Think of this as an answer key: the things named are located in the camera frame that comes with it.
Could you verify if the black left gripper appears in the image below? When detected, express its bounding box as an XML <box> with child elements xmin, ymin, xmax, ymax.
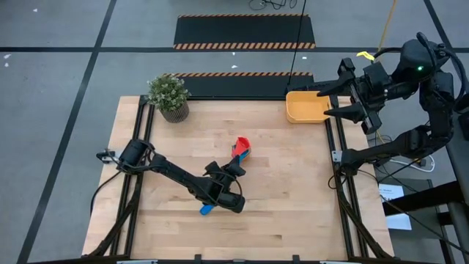
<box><xmin>203</xmin><ymin>161</ymin><xmax>247</xmax><ymax>201</ymax></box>

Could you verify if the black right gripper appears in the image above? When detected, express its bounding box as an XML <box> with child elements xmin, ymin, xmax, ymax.
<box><xmin>317</xmin><ymin>56</ymin><xmax>391</xmax><ymax>136</ymax></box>

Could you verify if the light blue measuring cup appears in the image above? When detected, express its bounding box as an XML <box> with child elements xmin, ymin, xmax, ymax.
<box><xmin>234</xmin><ymin>149</ymin><xmax>251</xmax><ymax>165</ymax></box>

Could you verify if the red measuring cup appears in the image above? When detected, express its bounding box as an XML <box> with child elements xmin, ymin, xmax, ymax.
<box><xmin>231</xmin><ymin>136</ymin><xmax>252</xmax><ymax>159</ymax></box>

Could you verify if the orange plastic basket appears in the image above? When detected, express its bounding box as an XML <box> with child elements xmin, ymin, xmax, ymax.
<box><xmin>285</xmin><ymin>90</ymin><xmax>333</xmax><ymax>125</ymax></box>

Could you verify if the black computer case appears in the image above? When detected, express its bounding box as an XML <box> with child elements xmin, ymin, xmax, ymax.
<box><xmin>314</xmin><ymin>78</ymin><xmax>345</xmax><ymax>95</ymax></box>

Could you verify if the black hazard-striped floor mat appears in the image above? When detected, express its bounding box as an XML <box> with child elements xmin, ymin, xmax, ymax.
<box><xmin>172</xmin><ymin>13</ymin><xmax>317</xmax><ymax>51</ymax></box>
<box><xmin>163</xmin><ymin>72</ymin><xmax>315</xmax><ymax>100</ymax></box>

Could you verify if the potted plant in slatted pot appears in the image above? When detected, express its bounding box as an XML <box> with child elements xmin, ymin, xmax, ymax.
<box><xmin>147</xmin><ymin>75</ymin><xmax>191</xmax><ymax>124</ymax></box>

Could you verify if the black metal beam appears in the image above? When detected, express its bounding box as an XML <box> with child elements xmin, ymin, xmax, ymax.
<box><xmin>382</xmin><ymin>181</ymin><xmax>469</xmax><ymax>217</ymax></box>

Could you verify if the white paper sheet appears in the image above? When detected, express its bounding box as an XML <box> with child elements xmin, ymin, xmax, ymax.
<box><xmin>378</xmin><ymin>183</ymin><xmax>413</xmax><ymax>231</ymax></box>

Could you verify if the black hanging cable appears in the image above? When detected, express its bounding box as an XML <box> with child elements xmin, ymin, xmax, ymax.
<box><xmin>285</xmin><ymin>0</ymin><xmax>308</xmax><ymax>87</ymax></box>

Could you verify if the yellow hanging cable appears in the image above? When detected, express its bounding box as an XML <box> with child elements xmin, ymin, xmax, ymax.
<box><xmin>377</xmin><ymin>0</ymin><xmax>399</xmax><ymax>51</ymax></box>

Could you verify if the black aluminium table frame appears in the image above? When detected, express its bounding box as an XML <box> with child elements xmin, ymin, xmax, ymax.
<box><xmin>82</xmin><ymin>94</ymin><xmax>395</xmax><ymax>264</ymax></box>

